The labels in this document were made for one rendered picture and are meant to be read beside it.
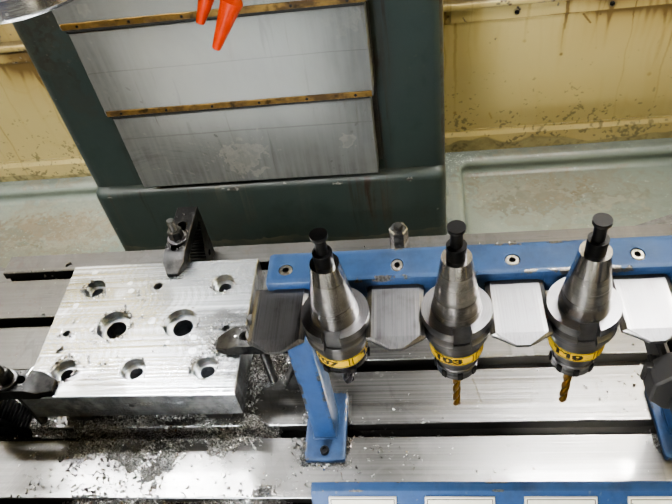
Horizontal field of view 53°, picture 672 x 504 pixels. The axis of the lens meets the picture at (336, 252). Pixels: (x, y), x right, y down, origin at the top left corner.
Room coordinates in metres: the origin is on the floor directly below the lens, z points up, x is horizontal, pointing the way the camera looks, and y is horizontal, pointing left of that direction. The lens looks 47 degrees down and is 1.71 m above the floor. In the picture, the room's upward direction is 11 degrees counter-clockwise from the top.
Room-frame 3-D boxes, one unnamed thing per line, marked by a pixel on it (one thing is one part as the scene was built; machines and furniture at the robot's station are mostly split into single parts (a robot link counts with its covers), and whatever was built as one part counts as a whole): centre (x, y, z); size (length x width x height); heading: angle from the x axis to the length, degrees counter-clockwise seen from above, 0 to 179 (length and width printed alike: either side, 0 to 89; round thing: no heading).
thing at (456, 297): (0.36, -0.10, 1.26); 0.04 x 0.04 x 0.07
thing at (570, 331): (0.34, -0.20, 1.21); 0.06 x 0.06 x 0.03
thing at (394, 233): (0.67, -0.09, 0.96); 0.03 x 0.03 x 0.13
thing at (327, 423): (0.45, 0.05, 1.05); 0.10 x 0.05 x 0.30; 169
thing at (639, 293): (0.33, -0.26, 1.21); 0.07 x 0.05 x 0.01; 169
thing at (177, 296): (0.61, 0.28, 0.97); 0.29 x 0.23 x 0.05; 79
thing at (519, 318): (0.35, -0.15, 1.21); 0.07 x 0.05 x 0.01; 169
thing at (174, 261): (0.75, 0.23, 0.97); 0.13 x 0.03 x 0.15; 169
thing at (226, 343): (0.53, 0.11, 0.97); 0.13 x 0.03 x 0.15; 79
